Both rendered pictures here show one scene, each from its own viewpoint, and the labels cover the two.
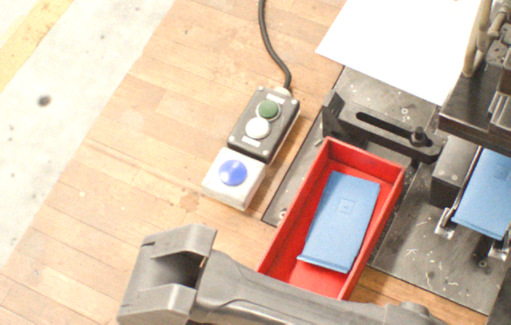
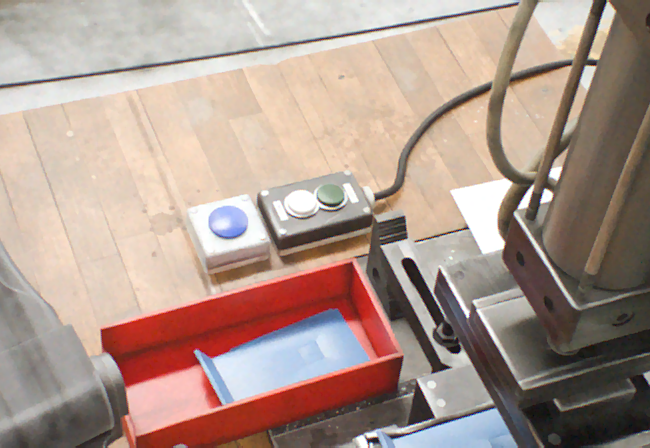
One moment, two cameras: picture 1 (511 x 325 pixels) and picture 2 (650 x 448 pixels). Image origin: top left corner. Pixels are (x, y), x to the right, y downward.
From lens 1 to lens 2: 0.54 m
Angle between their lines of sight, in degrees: 20
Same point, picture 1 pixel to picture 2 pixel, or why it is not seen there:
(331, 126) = (375, 258)
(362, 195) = (340, 356)
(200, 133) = (248, 174)
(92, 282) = not seen: outside the picture
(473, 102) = (495, 287)
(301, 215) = (256, 323)
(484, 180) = (473, 435)
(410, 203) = (387, 413)
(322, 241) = (246, 364)
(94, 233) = (37, 175)
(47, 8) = not seen: hidden behind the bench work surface
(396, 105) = not seen: hidden behind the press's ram
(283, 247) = (202, 338)
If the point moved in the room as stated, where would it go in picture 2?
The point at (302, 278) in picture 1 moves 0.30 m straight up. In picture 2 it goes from (185, 383) to (182, 166)
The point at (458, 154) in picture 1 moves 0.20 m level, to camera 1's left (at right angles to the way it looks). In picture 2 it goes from (473, 384) to (289, 271)
